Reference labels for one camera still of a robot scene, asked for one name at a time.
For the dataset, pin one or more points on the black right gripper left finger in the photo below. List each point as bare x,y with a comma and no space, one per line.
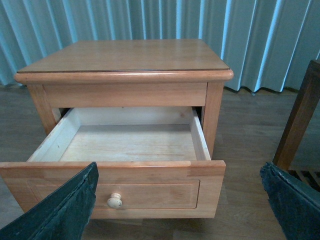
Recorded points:
62,215

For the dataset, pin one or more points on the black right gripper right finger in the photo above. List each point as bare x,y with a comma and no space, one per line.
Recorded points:
295,205

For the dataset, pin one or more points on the wooden drawer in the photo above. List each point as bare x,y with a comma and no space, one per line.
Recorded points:
153,162

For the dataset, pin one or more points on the grey pleated curtain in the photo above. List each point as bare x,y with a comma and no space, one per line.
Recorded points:
267,43

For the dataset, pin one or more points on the wooden nightstand cabinet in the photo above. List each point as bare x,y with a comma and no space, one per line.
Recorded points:
129,73

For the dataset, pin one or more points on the dark wooden furniture frame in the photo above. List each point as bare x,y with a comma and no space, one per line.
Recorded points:
298,151

